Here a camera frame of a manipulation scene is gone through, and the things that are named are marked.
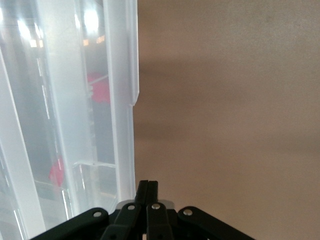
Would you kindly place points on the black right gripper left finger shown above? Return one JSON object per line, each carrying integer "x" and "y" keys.
{"x": 125, "y": 220}

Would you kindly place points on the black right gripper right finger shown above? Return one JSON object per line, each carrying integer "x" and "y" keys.
{"x": 160, "y": 222}

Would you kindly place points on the clear plastic box lid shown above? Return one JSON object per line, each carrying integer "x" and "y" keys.
{"x": 122, "y": 75}

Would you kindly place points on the clear plastic storage box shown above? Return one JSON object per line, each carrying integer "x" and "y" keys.
{"x": 102, "y": 140}

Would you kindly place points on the red block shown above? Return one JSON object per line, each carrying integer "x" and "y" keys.
{"x": 98, "y": 87}
{"x": 56, "y": 172}

